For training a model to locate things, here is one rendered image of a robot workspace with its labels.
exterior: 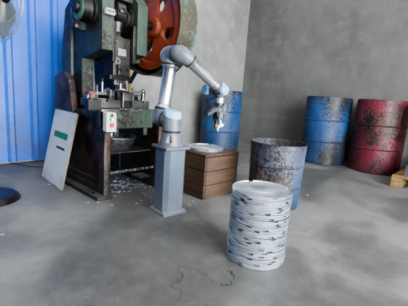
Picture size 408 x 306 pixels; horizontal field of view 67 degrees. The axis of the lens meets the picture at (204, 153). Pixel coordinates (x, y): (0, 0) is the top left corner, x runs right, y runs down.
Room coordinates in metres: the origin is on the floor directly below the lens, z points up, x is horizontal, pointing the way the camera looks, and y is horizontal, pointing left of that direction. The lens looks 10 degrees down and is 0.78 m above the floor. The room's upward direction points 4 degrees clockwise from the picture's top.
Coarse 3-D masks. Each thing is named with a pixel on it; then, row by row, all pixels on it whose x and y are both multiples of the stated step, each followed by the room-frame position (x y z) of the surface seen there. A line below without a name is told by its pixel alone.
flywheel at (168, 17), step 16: (144, 0) 2.88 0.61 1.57; (160, 0) 2.74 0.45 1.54; (176, 0) 2.54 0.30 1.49; (160, 16) 2.72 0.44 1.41; (176, 16) 2.54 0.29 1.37; (160, 32) 2.72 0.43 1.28; (176, 32) 2.53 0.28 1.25; (160, 48) 2.71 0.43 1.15; (144, 64) 2.80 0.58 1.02; (160, 64) 2.65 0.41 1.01
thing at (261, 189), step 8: (240, 184) 1.52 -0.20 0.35; (248, 184) 1.53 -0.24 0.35; (256, 184) 1.54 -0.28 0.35; (264, 184) 1.55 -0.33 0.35; (272, 184) 1.56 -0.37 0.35; (240, 192) 1.37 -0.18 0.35; (248, 192) 1.39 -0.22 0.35; (256, 192) 1.39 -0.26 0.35; (264, 192) 1.39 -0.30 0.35; (272, 192) 1.41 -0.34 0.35; (280, 192) 1.42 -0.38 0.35; (288, 192) 1.43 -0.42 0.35
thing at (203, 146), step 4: (192, 144) 2.57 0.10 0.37; (196, 144) 2.58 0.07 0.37; (200, 144) 2.60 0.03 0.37; (204, 144) 2.61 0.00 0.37; (208, 144) 2.64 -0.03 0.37; (212, 144) 2.64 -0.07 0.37; (196, 148) 2.38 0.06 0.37; (200, 148) 2.41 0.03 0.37; (204, 148) 2.43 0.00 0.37; (208, 148) 2.44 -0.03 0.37; (212, 148) 2.46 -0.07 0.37; (216, 148) 2.47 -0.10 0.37; (220, 148) 2.48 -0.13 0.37
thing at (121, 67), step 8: (120, 40) 2.43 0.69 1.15; (128, 40) 2.49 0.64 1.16; (120, 48) 2.44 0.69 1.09; (128, 48) 2.49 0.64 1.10; (120, 56) 2.44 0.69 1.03; (128, 56) 2.49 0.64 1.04; (112, 64) 2.40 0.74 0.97; (120, 64) 2.40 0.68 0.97; (128, 64) 2.49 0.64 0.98; (104, 72) 2.47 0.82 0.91; (112, 72) 2.40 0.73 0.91; (120, 72) 2.40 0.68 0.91; (128, 72) 2.46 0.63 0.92
